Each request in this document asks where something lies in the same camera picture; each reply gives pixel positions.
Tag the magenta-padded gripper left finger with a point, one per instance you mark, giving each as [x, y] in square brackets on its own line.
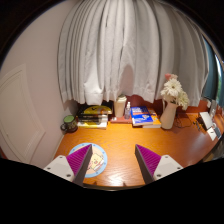
[60, 166]

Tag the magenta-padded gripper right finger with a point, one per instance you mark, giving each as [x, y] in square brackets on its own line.
[165, 166]

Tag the round cartoon-print mouse pad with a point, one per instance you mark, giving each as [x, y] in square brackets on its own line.
[98, 161]

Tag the dark mug with green inside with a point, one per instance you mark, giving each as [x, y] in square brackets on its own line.
[70, 123]

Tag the orange book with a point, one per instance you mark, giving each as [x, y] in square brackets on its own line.
[156, 122]

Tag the white ceramic vase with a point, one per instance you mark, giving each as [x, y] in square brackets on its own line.
[168, 118]

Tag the yellow and white book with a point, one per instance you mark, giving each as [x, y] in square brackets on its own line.
[93, 125]

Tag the blue book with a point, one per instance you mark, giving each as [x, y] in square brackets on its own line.
[141, 116]

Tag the white panelled door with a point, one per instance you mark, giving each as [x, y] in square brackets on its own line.
[20, 120]

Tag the white flat device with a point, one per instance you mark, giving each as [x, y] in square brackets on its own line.
[206, 120]

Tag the thin red book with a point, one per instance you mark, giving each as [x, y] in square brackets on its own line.
[118, 120]

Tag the small clear pump bottle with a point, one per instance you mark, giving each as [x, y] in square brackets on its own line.
[127, 111]

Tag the yellow and black book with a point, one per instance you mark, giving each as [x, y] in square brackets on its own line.
[96, 110]

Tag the white lidded tumbler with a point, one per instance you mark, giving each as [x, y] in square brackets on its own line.
[120, 106]

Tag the glass window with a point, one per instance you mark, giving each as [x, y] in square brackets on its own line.
[213, 76]

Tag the white pleated curtain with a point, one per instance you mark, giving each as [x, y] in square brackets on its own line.
[133, 50]

